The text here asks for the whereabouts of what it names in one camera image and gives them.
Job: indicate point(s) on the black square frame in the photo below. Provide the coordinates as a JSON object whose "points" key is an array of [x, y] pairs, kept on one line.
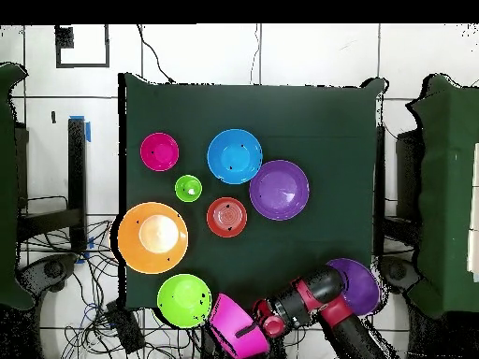
{"points": [[82, 65]]}

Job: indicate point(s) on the dark green table cloth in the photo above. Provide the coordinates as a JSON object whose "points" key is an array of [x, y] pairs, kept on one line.
{"points": [[262, 112]]}

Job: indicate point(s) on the green bowl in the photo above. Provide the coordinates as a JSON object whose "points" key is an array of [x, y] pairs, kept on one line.
{"points": [[183, 299]]}

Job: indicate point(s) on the dark pedestal leg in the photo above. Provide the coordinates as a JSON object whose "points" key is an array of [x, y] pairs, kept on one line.
{"points": [[52, 269], [398, 271]]}

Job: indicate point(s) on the black metal stand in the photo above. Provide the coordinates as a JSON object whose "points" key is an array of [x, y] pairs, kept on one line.
{"points": [[76, 168], [381, 157]]}

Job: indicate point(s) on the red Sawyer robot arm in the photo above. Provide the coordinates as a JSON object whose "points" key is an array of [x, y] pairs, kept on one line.
{"points": [[322, 288]]}

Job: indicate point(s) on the large pink bowl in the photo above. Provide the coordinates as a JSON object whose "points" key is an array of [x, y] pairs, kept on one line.
{"points": [[235, 321]]}

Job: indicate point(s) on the small crimson bowl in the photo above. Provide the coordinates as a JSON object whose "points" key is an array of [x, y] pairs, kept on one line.
{"points": [[159, 152]]}

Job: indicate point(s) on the purple bowl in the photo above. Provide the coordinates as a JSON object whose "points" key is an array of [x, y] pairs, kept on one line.
{"points": [[278, 190], [361, 288]]}

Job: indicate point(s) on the small red-orange bowl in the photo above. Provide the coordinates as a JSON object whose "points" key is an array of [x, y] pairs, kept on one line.
{"points": [[226, 217]]}

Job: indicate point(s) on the green cup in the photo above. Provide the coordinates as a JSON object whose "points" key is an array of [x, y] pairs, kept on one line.
{"points": [[188, 188]]}

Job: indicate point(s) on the large orange bowl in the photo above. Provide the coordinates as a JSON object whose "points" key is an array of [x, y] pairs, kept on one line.
{"points": [[153, 258]]}

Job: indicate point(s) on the blue bowl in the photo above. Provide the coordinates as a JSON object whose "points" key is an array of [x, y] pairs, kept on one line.
{"points": [[234, 156]]}

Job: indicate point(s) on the black power strip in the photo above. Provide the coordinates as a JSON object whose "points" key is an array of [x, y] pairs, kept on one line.
{"points": [[125, 327]]}

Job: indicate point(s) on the green cloth side table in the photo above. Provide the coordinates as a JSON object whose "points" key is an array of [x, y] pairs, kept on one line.
{"points": [[445, 168], [7, 187]]}

